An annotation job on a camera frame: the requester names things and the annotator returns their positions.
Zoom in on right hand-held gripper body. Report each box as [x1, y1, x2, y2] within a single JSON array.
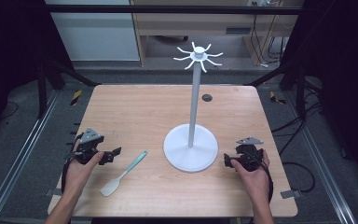
[[227, 136, 265, 173]]

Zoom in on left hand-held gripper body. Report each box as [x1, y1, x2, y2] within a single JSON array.
[[71, 127, 106, 166]]

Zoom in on teal handled white spatula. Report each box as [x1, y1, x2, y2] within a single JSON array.
[[100, 150, 149, 198]]

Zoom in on white hook stand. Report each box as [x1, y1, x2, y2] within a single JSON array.
[[162, 41, 225, 174]]

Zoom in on person's right hand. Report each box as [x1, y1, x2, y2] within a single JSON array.
[[230, 149, 271, 204]]

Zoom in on person's left hand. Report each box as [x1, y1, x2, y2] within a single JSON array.
[[63, 139, 105, 194]]

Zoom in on yellow black tape strip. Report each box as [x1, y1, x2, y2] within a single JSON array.
[[69, 90, 84, 106], [268, 91, 287, 105]]

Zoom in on grey tape piece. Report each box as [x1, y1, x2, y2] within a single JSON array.
[[280, 189, 303, 200], [44, 187, 63, 198]]

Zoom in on white cabinet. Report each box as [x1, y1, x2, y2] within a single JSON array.
[[44, 0, 141, 63]]

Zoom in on black curtain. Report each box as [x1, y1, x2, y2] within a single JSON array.
[[279, 0, 358, 190], [0, 0, 76, 147]]

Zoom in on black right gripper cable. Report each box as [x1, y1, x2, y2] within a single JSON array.
[[248, 151, 275, 203]]

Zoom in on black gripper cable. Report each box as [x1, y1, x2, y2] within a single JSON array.
[[248, 151, 275, 203], [61, 155, 76, 194]]

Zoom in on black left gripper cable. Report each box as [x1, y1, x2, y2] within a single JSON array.
[[61, 155, 76, 194]]

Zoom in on black floor cable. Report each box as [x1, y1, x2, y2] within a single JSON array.
[[270, 101, 323, 194]]

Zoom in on aluminium floor rail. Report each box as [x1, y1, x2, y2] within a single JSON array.
[[282, 92, 358, 224], [0, 89, 61, 224]]

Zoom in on black frame strut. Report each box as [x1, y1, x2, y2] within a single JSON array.
[[244, 60, 309, 121], [36, 59, 102, 119]]

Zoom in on hanging black cables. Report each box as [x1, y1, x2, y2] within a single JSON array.
[[249, 13, 291, 69]]

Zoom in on black horizontal frame bar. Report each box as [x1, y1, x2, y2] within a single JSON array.
[[47, 4, 303, 16]]

